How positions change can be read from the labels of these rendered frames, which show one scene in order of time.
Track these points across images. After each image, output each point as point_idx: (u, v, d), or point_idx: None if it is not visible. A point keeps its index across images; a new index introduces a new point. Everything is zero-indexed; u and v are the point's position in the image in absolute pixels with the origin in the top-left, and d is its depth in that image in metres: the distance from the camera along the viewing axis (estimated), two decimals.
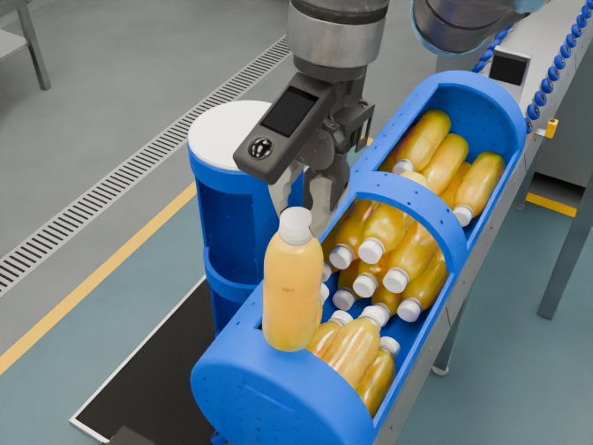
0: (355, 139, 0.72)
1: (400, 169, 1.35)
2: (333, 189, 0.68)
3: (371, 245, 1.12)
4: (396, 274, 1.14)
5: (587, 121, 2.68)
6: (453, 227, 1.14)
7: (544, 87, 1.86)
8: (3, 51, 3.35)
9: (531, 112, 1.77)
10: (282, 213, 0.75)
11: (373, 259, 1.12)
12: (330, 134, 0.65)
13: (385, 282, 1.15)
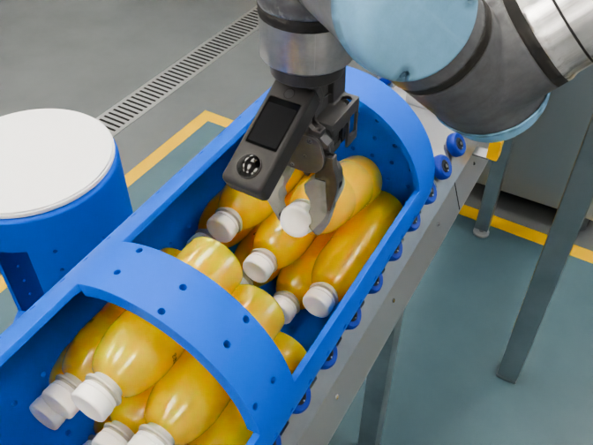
0: (343, 133, 0.71)
1: (216, 225, 0.82)
2: (327, 190, 0.68)
3: (89, 390, 0.59)
4: (145, 439, 0.61)
5: (563, 130, 2.16)
6: (253, 350, 0.62)
7: None
8: None
9: None
10: (281, 214, 0.75)
11: (97, 416, 0.60)
12: (318, 139, 0.64)
13: None
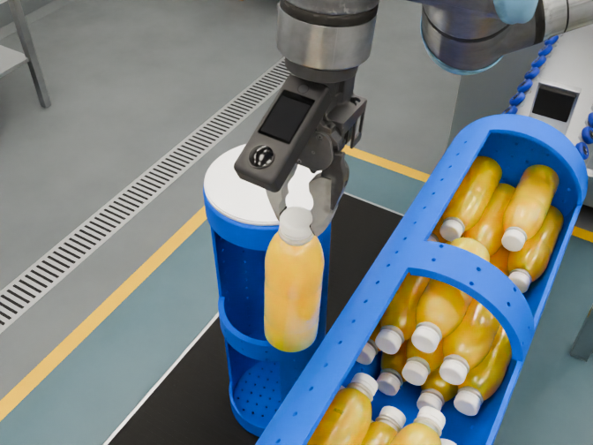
0: (349, 135, 0.72)
1: (449, 230, 1.19)
2: (333, 188, 0.68)
3: (427, 332, 0.96)
4: (455, 363, 0.98)
5: None
6: (521, 309, 0.99)
7: (592, 123, 1.70)
8: (2, 68, 3.19)
9: (580, 152, 1.60)
10: (281, 214, 0.75)
11: (430, 348, 0.96)
12: (327, 135, 0.65)
13: (441, 372, 0.99)
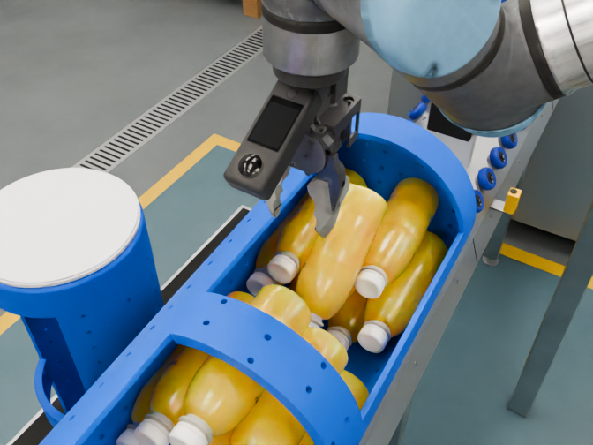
0: (345, 134, 0.71)
1: (277, 268, 0.89)
2: (331, 190, 0.68)
3: (185, 432, 0.65)
4: None
5: (573, 162, 2.17)
6: (331, 394, 0.68)
7: (505, 141, 1.35)
8: None
9: (483, 180, 1.25)
10: (275, 212, 0.75)
11: None
12: (319, 139, 0.64)
13: None
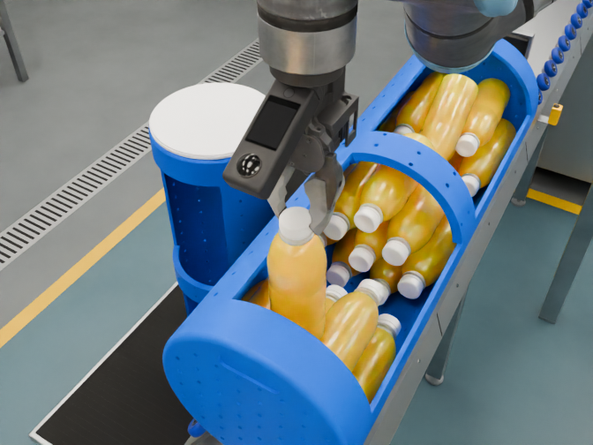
0: (343, 133, 0.71)
1: (400, 135, 1.23)
2: (327, 189, 0.68)
3: (368, 210, 1.00)
4: (396, 244, 1.02)
5: (592, 111, 2.51)
6: (460, 192, 1.02)
7: (548, 70, 1.69)
8: None
9: None
10: (281, 214, 0.75)
11: (371, 227, 1.00)
12: (317, 138, 0.64)
13: (384, 252, 1.03)
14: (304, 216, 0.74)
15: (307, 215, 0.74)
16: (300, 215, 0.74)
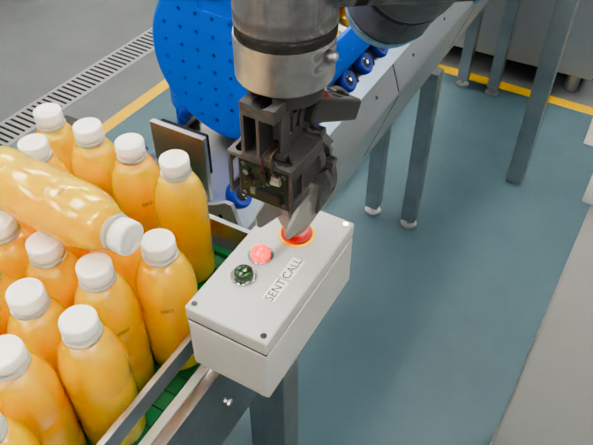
0: (244, 179, 0.65)
1: None
2: None
3: None
4: None
5: None
6: None
7: None
8: None
9: None
10: None
11: None
12: None
13: None
14: None
15: None
16: None
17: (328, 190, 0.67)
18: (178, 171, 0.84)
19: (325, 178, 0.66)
